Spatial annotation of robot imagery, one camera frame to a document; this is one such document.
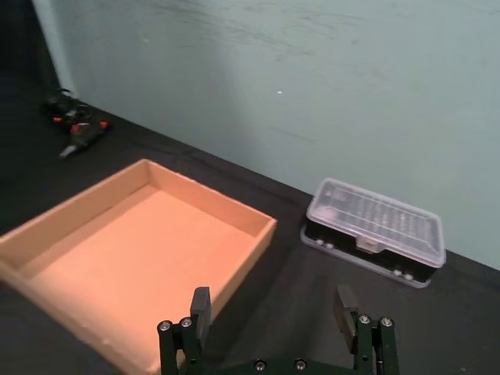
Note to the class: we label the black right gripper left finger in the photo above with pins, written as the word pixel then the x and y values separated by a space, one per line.
pixel 200 318

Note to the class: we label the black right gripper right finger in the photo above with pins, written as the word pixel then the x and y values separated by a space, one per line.
pixel 369 340

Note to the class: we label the black table cloth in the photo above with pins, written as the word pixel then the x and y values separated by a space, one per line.
pixel 297 312

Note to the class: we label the shallow brown cardboard tray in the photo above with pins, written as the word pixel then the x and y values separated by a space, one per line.
pixel 133 258

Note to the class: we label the clear plastic case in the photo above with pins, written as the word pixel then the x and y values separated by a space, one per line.
pixel 375 230

